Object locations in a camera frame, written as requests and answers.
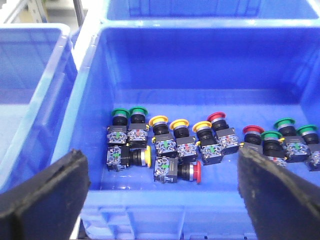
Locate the green push button near finger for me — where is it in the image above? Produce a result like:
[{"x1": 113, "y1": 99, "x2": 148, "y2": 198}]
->
[{"x1": 261, "y1": 130, "x2": 287, "y2": 168}]

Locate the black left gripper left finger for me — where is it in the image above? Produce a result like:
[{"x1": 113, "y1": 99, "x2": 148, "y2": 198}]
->
[{"x1": 0, "y1": 150, "x2": 90, "y2": 240}]

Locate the blue crate far side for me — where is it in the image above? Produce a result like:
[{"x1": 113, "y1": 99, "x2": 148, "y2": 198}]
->
[{"x1": 106, "y1": 0, "x2": 320, "y2": 20}]

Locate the red push button lying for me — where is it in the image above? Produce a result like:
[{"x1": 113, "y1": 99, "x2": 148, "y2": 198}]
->
[{"x1": 153, "y1": 156, "x2": 202, "y2": 184}]

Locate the yellow push button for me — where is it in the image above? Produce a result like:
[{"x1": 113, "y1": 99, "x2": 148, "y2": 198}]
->
[
  {"x1": 192, "y1": 121, "x2": 224, "y2": 166},
  {"x1": 169, "y1": 118, "x2": 198, "y2": 163},
  {"x1": 149, "y1": 115, "x2": 178, "y2": 158},
  {"x1": 106, "y1": 145, "x2": 152, "y2": 172}
]

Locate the blue source crate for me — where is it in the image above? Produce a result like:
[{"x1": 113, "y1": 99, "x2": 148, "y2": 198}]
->
[{"x1": 52, "y1": 19, "x2": 320, "y2": 240}]

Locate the yellow push button lying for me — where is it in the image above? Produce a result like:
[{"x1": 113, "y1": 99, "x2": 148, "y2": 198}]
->
[{"x1": 106, "y1": 145, "x2": 152, "y2": 172}]

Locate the green push button far right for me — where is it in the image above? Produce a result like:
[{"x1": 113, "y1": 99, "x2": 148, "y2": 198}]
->
[{"x1": 296, "y1": 124, "x2": 320, "y2": 172}]

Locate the red push button upright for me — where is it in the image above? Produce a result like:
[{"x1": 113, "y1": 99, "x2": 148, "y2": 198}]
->
[{"x1": 207, "y1": 111, "x2": 240, "y2": 155}]

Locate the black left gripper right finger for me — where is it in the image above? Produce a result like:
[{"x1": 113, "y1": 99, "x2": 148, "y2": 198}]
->
[{"x1": 237, "y1": 148, "x2": 320, "y2": 240}]

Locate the blue crate front left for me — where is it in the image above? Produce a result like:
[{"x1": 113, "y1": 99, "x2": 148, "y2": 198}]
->
[{"x1": 0, "y1": 23, "x2": 77, "y2": 193}]

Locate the green push button far left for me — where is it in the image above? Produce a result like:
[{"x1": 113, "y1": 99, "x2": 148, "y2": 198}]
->
[{"x1": 107, "y1": 108, "x2": 130, "y2": 147}]

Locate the red push button right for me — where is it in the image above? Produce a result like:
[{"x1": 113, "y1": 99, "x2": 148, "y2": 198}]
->
[{"x1": 239, "y1": 125, "x2": 265, "y2": 154}]

